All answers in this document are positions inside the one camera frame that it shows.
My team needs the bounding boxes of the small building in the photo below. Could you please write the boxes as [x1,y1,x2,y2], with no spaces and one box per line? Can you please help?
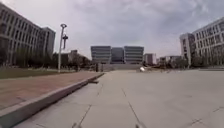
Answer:
[143,53,157,66]

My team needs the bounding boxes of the wide stone steps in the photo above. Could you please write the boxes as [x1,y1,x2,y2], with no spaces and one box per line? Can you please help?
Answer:
[101,63,143,71]

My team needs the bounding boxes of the grey stone kerb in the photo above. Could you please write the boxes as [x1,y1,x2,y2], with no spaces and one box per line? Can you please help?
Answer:
[0,72,106,128]

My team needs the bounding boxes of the row of trees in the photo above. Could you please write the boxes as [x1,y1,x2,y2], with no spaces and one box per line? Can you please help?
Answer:
[0,49,93,70]
[173,55,224,69]

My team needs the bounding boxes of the large grey building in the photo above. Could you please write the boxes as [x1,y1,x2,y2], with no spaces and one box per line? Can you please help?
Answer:
[0,2,57,67]

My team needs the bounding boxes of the red brick pavement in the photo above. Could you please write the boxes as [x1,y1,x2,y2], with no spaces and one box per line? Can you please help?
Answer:
[0,70,103,111]

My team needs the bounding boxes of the glass-fronted twin-block building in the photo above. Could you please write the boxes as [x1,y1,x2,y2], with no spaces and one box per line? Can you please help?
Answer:
[90,45,145,65]

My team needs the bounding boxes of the grey slab plaza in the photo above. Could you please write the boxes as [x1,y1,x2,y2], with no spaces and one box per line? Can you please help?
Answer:
[13,69,224,128]

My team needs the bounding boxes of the low brown building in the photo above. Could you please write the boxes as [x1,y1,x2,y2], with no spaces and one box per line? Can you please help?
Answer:
[53,49,90,66]

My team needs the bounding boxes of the pale grid-window building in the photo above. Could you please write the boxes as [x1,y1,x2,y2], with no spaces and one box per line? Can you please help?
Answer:
[179,17,224,67]

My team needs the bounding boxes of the low pale building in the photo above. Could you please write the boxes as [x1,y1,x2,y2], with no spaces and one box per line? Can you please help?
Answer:
[157,55,184,66]

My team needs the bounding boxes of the tower mast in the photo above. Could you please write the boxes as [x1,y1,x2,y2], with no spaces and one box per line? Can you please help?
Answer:
[61,33,69,51]

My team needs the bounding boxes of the grass strip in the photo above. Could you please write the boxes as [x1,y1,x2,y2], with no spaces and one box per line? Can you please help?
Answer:
[0,67,76,80]

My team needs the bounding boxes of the lamp pole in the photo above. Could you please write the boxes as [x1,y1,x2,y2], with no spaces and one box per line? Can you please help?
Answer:
[57,23,68,73]

